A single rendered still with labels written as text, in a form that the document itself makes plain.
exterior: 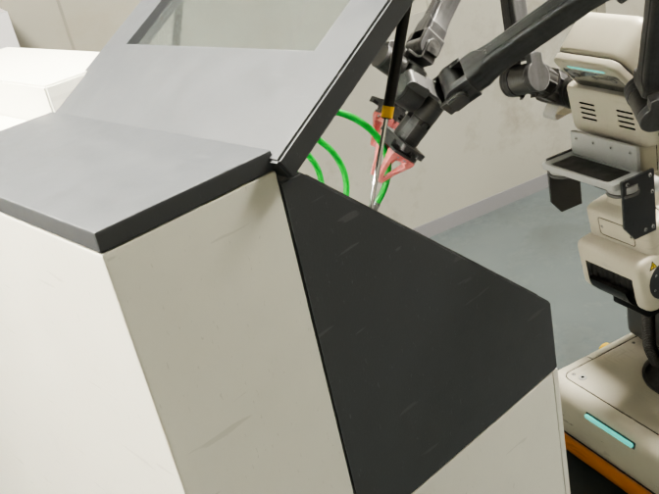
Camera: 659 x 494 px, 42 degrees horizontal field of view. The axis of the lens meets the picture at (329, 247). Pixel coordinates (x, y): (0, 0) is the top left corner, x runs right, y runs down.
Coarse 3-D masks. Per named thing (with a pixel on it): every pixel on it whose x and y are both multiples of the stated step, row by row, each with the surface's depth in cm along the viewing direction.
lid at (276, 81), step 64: (192, 0) 167; (256, 0) 152; (320, 0) 139; (384, 0) 124; (128, 64) 162; (192, 64) 147; (256, 64) 134; (320, 64) 124; (192, 128) 134; (256, 128) 123; (320, 128) 119
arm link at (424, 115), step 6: (426, 102) 170; (432, 102) 170; (420, 108) 171; (426, 108) 170; (432, 108) 170; (438, 108) 170; (414, 114) 172; (420, 114) 171; (426, 114) 171; (432, 114) 171; (438, 114) 172; (420, 120) 172; (426, 120) 171; (432, 120) 172
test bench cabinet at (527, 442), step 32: (544, 384) 176; (512, 416) 170; (544, 416) 179; (480, 448) 165; (512, 448) 173; (544, 448) 181; (448, 480) 160; (480, 480) 167; (512, 480) 175; (544, 480) 184
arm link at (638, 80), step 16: (656, 0) 156; (656, 16) 159; (656, 32) 162; (640, 48) 169; (656, 48) 165; (640, 64) 171; (656, 64) 169; (640, 80) 174; (656, 80) 172; (656, 96) 173; (640, 112) 177; (656, 112) 176; (656, 128) 180
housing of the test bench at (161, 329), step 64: (0, 128) 176; (64, 128) 152; (128, 128) 143; (0, 192) 124; (64, 192) 118; (128, 192) 112; (192, 192) 110; (256, 192) 117; (0, 256) 135; (64, 256) 113; (128, 256) 105; (192, 256) 112; (256, 256) 119; (0, 320) 153; (64, 320) 125; (128, 320) 107; (192, 320) 114; (256, 320) 121; (0, 384) 177; (64, 384) 140; (128, 384) 116; (192, 384) 116; (256, 384) 123; (320, 384) 132; (0, 448) 208; (64, 448) 159; (128, 448) 129; (192, 448) 118; (256, 448) 126; (320, 448) 135
